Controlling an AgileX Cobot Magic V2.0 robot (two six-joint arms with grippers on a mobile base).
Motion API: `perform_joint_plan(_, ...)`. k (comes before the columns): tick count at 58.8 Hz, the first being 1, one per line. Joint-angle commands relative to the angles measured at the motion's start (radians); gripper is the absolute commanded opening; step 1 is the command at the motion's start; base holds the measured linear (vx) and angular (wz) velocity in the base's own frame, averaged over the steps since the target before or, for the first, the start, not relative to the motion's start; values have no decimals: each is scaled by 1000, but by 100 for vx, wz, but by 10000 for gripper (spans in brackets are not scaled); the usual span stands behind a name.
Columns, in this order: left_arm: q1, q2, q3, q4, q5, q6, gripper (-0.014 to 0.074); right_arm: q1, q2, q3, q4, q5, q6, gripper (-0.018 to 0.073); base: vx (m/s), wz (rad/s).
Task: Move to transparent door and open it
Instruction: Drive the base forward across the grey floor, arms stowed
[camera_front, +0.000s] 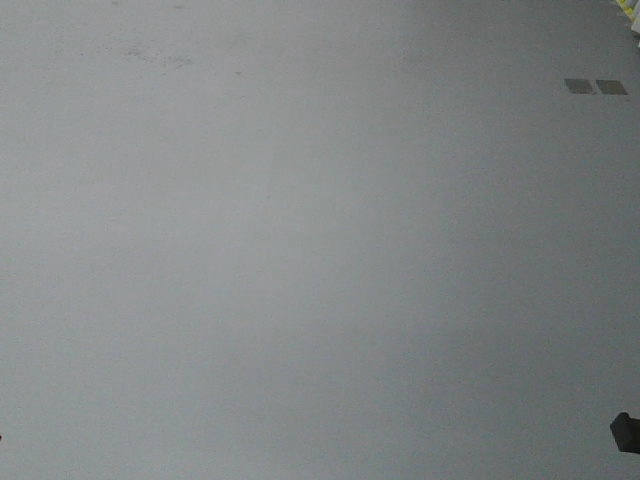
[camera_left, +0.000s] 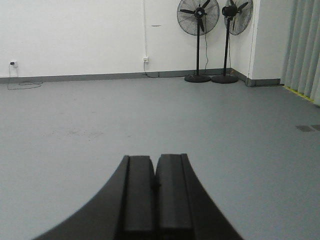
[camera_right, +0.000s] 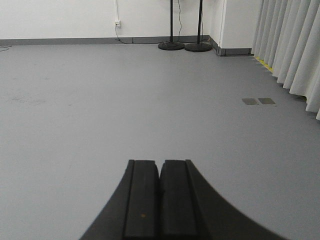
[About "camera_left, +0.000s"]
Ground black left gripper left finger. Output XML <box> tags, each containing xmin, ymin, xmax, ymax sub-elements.
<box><xmin>37</xmin><ymin>155</ymin><xmax>155</xmax><ymax>240</ymax></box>

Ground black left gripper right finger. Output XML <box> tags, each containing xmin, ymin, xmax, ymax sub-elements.
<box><xmin>156</xmin><ymin>153</ymin><xmax>242</xmax><ymax>240</ymax></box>

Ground grey curtain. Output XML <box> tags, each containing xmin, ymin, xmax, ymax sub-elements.
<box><xmin>280</xmin><ymin>0</ymin><xmax>320</xmax><ymax>106</ymax></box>

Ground white wall socket middle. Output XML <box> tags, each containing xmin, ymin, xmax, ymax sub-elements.
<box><xmin>143</xmin><ymin>56</ymin><xmax>149</xmax><ymax>63</ymax></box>

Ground black cable on floor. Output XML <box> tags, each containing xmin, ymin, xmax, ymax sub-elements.
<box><xmin>6</xmin><ymin>65</ymin><xmax>44</xmax><ymax>91</ymax></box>

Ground black pedestal fan left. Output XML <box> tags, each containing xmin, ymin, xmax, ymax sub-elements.
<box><xmin>176</xmin><ymin>0</ymin><xmax>220</xmax><ymax>83</ymax></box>

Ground black pedestal fan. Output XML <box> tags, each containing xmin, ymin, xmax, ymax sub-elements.
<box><xmin>176</xmin><ymin>0</ymin><xmax>220</xmax><ymax>83</ymax></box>
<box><xmin>211</xmin><ymin>0</ymin><xmax>254</xmax><ymax>84</ymax></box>

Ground black pedestal fan right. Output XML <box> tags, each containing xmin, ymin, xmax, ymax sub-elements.
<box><xmin>211</xmin><ymin>0</ymin><xmax>254</xmax><ymax>84</ymax></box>

